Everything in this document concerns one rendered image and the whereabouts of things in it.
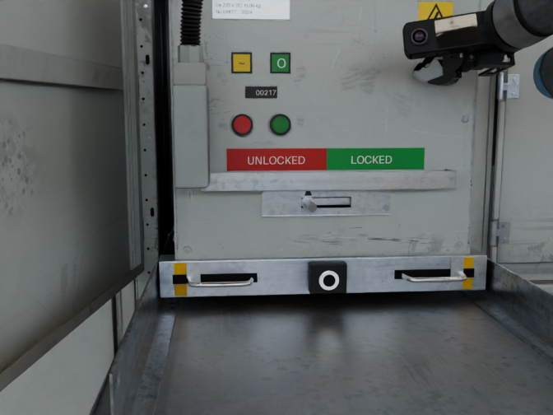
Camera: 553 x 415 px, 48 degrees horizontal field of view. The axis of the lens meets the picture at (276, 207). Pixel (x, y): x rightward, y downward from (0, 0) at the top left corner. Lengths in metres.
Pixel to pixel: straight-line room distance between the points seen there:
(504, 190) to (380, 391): 0.72
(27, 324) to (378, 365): 0.47
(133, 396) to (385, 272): 0.49
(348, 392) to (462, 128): 0.50
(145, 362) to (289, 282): 0.31
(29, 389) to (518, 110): 1.15
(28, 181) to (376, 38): 0.56
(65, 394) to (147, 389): 0.66
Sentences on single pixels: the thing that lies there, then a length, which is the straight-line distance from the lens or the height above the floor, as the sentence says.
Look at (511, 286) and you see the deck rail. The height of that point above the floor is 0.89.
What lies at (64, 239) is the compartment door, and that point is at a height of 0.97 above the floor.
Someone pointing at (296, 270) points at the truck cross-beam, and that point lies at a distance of 1.01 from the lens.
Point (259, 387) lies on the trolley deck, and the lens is 0.75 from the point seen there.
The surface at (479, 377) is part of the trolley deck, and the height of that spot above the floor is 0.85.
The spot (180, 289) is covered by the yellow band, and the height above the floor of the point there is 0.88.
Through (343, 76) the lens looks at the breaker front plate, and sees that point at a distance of 1.01.
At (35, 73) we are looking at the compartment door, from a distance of 0.89.
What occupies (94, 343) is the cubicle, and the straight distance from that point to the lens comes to 1.34.
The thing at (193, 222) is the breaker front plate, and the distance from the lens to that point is 1.00.
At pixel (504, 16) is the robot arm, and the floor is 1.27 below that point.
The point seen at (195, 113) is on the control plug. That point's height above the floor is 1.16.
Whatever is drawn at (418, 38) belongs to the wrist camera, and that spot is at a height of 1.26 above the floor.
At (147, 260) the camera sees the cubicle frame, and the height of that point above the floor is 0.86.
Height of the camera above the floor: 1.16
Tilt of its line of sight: 9 degrees down
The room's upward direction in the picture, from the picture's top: straight up
